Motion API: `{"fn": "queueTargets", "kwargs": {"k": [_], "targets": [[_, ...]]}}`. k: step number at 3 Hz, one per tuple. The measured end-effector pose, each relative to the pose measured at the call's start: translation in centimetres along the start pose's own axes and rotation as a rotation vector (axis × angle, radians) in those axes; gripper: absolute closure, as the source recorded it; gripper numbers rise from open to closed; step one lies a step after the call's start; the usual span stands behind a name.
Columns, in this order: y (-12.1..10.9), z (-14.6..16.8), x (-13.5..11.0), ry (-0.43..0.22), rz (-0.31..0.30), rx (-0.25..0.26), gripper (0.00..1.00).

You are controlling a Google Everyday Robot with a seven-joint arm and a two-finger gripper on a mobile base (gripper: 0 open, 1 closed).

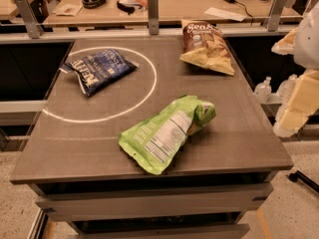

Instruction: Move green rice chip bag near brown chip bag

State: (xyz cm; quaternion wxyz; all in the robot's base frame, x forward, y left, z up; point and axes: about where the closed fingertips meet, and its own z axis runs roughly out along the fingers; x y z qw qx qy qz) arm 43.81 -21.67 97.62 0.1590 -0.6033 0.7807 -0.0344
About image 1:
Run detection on left metal bracket post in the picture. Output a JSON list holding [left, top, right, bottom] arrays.
[[14, 0, 43, 39]]

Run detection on middle metal bracket post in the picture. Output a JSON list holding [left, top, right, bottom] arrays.
[[148, 0, 160, 35]]

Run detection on blue chip bag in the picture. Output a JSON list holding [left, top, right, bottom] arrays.
[[60, 49, 139, 97]]

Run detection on small paper note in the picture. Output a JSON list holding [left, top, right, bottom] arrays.
[[54, 4, 82, 16]]

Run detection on grey drawer cabinet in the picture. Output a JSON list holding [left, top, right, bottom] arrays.
[[28, 171, 278, 239]]

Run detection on metal bracket post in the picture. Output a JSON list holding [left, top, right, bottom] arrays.
[[148, 0, 160, 35], [14, 0, 43, 39], [263, 0, 287, 32]]

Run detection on green rice chip bag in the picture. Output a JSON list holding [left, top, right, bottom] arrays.
[[119, 96, 216, 175]]

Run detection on white paper sheet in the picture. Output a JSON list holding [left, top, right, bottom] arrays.
[[205, 7, 245, 22]]

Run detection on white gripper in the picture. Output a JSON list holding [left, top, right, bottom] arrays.
[[271, 4, 319, 137]]

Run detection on right metal bracket post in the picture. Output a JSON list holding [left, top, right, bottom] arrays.
[[263, 0, 287, 32]]

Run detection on black sunglasses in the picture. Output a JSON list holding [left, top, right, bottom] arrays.
[[117, 1, 135, 15]]

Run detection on brown chip bag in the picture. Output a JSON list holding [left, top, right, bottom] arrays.
[[179, 20, 235, 76]]

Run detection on clear plastic bottle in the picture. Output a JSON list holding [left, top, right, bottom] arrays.
[[254, 77, 272, 104], [276, 74, 297, 100]]

